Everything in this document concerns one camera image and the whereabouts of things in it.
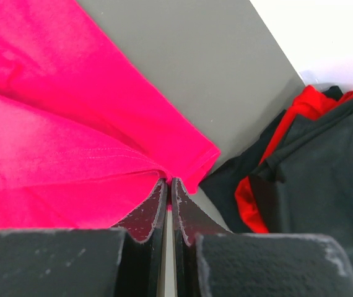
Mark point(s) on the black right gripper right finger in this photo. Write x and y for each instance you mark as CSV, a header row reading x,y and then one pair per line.
x,y
211,261

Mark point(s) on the pink t shirt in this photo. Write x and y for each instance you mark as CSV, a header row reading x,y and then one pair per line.
x,y
84,137

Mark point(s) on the red folded t shirt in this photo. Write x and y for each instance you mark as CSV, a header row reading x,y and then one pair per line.
x,y
310,104

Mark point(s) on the black folded t shirt top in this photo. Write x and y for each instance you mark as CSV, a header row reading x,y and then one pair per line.
x,y
306,185

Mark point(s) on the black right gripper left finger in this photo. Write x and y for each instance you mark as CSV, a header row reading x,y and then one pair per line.
x,y
123,260

